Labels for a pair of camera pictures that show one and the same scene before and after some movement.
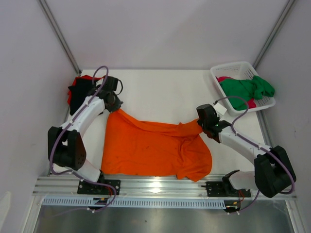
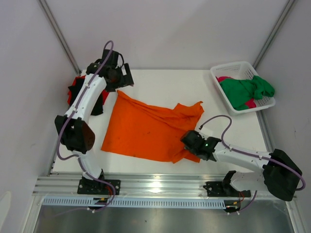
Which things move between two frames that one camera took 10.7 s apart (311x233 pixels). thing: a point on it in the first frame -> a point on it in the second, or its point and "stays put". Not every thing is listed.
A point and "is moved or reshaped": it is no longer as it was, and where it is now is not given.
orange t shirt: x=133 y=147 is moved or reshaped
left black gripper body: x=115 y=105 -> x=119 y=80
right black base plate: x=219 y=189 stays put
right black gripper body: x=204 y=124 -> x=188 y=142
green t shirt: x=255 y=88 stays put
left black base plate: x=84 y=188 stays put
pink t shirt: x=251 y=103 stays put
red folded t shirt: x=73 y=83 stays put
